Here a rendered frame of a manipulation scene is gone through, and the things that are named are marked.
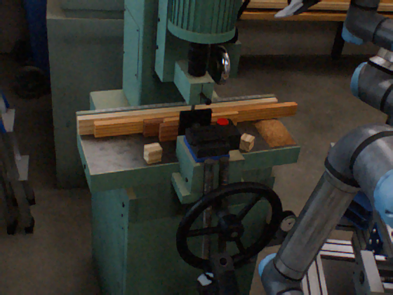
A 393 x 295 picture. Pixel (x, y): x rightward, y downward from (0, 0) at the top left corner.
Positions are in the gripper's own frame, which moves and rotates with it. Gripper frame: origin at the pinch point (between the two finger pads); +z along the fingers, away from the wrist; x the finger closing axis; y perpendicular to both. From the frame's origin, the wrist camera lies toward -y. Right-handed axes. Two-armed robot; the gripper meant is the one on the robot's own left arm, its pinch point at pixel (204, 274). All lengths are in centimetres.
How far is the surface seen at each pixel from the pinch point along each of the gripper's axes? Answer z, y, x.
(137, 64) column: 39, -54, -3
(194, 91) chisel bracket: 14.6, -44.8, 6.4
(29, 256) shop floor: 112, 19, -38
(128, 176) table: 13.0, -24.7, -13.8
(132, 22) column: 40, -67, -3
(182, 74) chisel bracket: 19, -50, 5
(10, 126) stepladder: 106, -35, -39
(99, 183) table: 13.4, -23.9, -21.2
